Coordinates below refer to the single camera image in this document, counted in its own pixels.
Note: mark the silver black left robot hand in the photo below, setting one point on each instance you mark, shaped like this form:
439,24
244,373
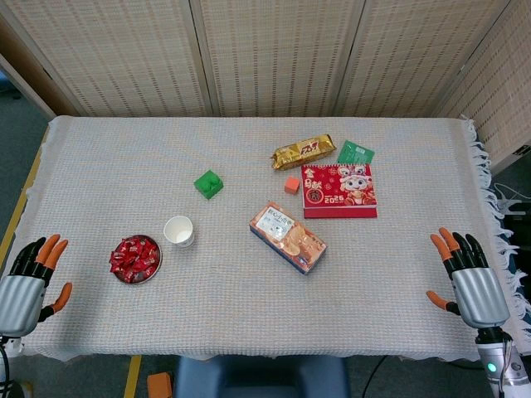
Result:
20,294

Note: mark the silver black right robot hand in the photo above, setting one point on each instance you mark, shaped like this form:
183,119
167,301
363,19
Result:
479,294

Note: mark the round silver metal plate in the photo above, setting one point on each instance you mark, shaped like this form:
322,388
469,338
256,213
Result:
158,265

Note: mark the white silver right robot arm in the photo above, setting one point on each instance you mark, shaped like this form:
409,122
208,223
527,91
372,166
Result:
491,360

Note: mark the white paper cup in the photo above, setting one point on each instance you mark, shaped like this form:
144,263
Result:
178,232

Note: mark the orange foam block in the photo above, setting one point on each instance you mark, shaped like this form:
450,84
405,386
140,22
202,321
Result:
159,385

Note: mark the red desk calendar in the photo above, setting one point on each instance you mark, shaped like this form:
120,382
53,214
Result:
332,190

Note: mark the green foil sachet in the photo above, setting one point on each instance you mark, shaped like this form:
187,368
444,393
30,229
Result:
352,153

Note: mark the orange blue cookie box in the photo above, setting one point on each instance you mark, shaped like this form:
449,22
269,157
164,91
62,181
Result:
286,238

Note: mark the woven folding screen panel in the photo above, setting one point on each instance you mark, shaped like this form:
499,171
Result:
415,58
278,58
116,58
502,91

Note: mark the green toy building brick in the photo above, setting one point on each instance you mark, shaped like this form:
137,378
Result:
207,186

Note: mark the small orange cube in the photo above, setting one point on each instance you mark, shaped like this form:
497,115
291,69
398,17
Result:
292,185

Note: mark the gold biscuit packet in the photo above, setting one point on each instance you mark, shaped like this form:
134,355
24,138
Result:
303,151

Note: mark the white woven tablecloth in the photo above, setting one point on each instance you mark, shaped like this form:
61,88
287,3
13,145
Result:
249,298

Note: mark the blue padded seat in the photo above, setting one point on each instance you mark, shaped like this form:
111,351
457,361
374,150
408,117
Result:
257,377

